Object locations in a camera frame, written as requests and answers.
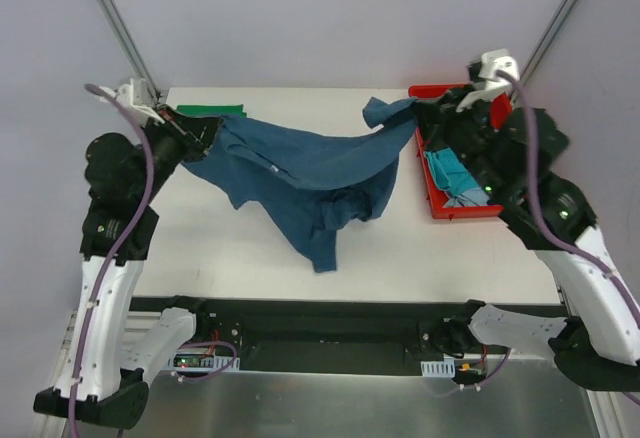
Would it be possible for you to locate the left aluminium frame post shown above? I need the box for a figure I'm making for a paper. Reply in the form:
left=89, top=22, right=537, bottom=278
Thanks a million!
left=96, top=0, right=163, bottom=102

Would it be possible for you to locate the white cable duct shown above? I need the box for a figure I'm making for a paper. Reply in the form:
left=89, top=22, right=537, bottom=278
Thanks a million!
left=164, top=353, right=240, bottom=374
left=420, top=359, right=456, bottom=379

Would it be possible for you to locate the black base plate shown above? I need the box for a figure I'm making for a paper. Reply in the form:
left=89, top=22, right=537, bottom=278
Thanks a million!
left=129, top=295, right=571, bottom=374

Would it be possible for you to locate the right white cable duct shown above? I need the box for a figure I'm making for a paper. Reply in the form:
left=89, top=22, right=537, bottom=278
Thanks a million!
left=420, top=359, right=456, bottom=379

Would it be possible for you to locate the left white cable duct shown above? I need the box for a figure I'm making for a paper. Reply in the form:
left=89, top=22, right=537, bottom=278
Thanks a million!
left=164, top=353, right=240, bottom=374

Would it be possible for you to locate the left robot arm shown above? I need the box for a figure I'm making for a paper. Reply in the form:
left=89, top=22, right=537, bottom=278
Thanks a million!
left=33, top=105, right=222, bottom=430

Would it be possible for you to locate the red plastic bin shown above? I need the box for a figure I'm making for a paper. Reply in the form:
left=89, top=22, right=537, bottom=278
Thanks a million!
left=408, top=84, right=512, bottom=221

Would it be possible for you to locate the right aluminium frame post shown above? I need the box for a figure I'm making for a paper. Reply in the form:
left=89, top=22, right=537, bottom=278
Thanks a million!
left=521, top=0, right=581, bottom=85

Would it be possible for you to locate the dark blue t-shirt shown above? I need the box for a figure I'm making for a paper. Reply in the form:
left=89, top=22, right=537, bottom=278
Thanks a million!
left=185, top=98, right=417, bottom=273

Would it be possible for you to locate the aluminium frame post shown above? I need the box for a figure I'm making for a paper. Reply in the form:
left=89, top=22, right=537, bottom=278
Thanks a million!
left=521, top=0, right=581, bottom=85
left=96, top=0, right=163, bottom=102

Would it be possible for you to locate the folded green t-shirt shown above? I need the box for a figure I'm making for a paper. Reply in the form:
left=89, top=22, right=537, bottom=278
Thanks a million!
left=176, top=104, right=247, bottom=117

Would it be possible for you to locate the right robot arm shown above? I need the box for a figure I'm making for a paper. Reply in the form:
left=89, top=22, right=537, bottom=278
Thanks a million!
left=412, top=86, right=639, bottom=393

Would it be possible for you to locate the teal t-shirt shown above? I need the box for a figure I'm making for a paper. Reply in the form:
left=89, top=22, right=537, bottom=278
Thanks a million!
left=424, top=148, right=478, bottom=196

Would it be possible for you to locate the light blue t-shirt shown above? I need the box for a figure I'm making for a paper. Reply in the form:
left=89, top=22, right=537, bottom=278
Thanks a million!
left=445, top=187, right=489, bottom=208

